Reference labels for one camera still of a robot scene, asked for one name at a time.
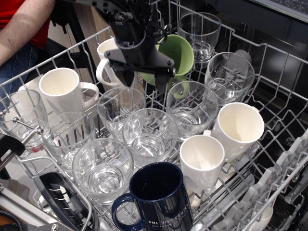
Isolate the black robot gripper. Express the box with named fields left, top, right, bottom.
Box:
left=103, top=12, right=175, bottom=93

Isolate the green ceramic mug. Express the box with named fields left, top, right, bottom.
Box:
left=140, top=34, right=194, bottom=86

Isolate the person forearm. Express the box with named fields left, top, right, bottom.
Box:
left=0, top=0, right=55, bottom=65

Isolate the tall white mug rear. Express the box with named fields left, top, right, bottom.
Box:
left=96, top=38, right=125, bottom=87

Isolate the white mug left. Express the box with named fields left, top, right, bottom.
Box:
left=39, top=67, right=99, bottom=115

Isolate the white mug front centre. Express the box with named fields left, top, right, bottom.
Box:
left=180, top=135, right=225, bottom=194

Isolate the white mug right tilted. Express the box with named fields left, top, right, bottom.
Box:
left=203, top=103, right=265, bottom=162

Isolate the navy blue printed mug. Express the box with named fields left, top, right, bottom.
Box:
left=112, top=162, right=193, bottom=231

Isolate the clear glass centre left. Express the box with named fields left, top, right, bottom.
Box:
left=97, top=87, right=146, bottom=141

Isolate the clear glass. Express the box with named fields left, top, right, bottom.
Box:
left=72, top=138, right=134, bottom=205
left=0, top=90, right=51, bottom=153
left=178, top=12, right=221, bottom=69
left=97, top=87, right=146, bottom=141
left=123, top=108, right=178, bottom=168
left=205, top=50, right=255, bottom=108
left=166, top=81, right=218, bottom=141

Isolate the clear glass centre right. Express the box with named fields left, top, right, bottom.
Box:
left=166, top=81, right=218, bottom=141

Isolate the clear glass centre front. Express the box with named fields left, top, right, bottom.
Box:
left=123, top=108, right=178, bottom=168

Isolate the clear glass rear top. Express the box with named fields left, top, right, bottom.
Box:
left=178, top=12, right=221, bottom=69

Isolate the clear glass right rear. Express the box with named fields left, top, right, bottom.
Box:
left=205, top=50, right=255, bottom=108

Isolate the clear glass left ribbed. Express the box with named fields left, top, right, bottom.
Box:
left=43, top=112, right=96, bottom=174

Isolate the clear glass front left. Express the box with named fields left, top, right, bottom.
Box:
left=72, top=138, right=134, bottom=205

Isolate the blue jeans leg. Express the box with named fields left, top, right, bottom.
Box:
left=0, top=43, right=40, bottom=98

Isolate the clear glass far left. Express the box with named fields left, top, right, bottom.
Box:
left=0, top=90, right=51, bottom=153

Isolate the red shirt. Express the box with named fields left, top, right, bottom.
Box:
left=0, top=0, right=50, bottom=50

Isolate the black clamp with metal screw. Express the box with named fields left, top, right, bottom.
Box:
left=0, top=117, right=43, bottom=173

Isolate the grey plastic cup shelf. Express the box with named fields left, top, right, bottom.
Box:
left=212, top=131, right=308, bottom=231

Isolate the grey wire dishwasher rack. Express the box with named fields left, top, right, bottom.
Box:
left=0, top=0, right=308, bottom=231

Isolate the black slotted rack handle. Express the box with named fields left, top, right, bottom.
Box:
left=33, top=172, right=100, bottom=231

